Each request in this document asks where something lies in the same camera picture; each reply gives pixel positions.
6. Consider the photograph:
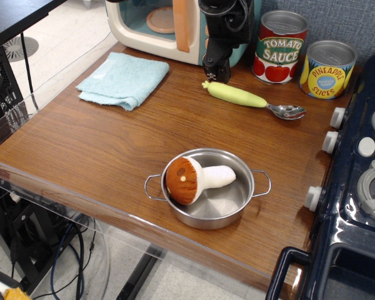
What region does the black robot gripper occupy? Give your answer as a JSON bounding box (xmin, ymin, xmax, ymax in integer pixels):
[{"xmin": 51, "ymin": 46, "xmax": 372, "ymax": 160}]
[{"xmin": 198, "ymin": 0, "xmax": 255, "ymax": 84}]

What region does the toy microwave cream teal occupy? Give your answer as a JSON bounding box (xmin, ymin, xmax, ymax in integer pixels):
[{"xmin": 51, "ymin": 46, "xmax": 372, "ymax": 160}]
[{"xmin": 106, "ymin": 1, "xmax": 262, "ymax": 67}]

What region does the dark blue toy stove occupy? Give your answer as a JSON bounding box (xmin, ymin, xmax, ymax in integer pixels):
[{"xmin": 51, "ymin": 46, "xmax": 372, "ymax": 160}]
[{"xmin": 266, "ymin": 55, "xmax": 375, "ymax": 299}]

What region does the stainless steel pot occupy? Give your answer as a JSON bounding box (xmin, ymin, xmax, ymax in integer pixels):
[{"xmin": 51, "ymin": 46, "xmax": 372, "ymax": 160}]
[{"xmin": 144, "ymin": 148, "xmax": 272, "ymax": 230}]

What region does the plush brown white mushroom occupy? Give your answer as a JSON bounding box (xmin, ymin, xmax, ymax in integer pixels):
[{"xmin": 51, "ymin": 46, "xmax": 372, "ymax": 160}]
[{"xmin": 166, "ymin": 156, "xmax": 236, "ymax": 206}]

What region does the pineapple slices can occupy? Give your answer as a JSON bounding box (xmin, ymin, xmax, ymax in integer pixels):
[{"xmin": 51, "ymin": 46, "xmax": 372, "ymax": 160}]
[{"xmin": 299, "ymin": 40, "xmax": 357, "ymax": 100}]

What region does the light blue folded towel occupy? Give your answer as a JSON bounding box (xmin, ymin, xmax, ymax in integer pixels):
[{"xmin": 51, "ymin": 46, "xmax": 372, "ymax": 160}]
[{"xmin": 76, "ymin": 52, "xmax": 169, "ymax": 111}]

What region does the spoon with green handle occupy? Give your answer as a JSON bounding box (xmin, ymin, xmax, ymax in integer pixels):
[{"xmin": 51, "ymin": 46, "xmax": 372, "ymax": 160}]
[{"xmin": 201, "ymin": 81, "xmax": 307, "ymax": 120}]

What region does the black desk left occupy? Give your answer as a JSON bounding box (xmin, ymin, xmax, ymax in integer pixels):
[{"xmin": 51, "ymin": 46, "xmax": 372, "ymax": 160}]
[{"xmin": 0, "ymin": 0, "xmax": 68, "ymax": 53}]

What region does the tomato sauce can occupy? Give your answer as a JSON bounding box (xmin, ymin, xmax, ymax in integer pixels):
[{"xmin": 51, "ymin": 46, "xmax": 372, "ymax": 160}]
[{"xmin": 252, "ymin": 10, "xmax": 309, "ymax": 84}]

